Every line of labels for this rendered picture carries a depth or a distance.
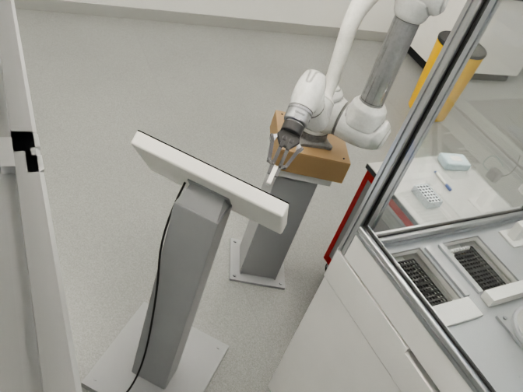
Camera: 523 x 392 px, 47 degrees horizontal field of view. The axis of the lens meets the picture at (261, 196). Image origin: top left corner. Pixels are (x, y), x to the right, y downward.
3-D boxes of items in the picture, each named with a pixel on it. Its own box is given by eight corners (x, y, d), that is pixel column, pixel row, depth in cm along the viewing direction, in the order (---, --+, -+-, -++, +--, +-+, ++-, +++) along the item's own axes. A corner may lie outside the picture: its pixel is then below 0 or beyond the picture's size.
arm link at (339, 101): (303, 112, 275) (318, 69, 262) (338, 129, 272) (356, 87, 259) (289, 124, 263) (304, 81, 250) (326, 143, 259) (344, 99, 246)
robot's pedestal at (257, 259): (229, 239, 333) (268, 129, 286) (282, 249, 339) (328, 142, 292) (229, 280, 311) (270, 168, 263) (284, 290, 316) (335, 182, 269)
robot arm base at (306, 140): (276, 122, 273) (280, 111, 270) (321, 127, 280) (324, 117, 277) (286, 145, 260) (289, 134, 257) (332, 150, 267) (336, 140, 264)
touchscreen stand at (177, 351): (143, 305, 284) (185, 132, 221) (227, 349, 279) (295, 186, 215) (80, 386, 245) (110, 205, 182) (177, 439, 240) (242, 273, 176)
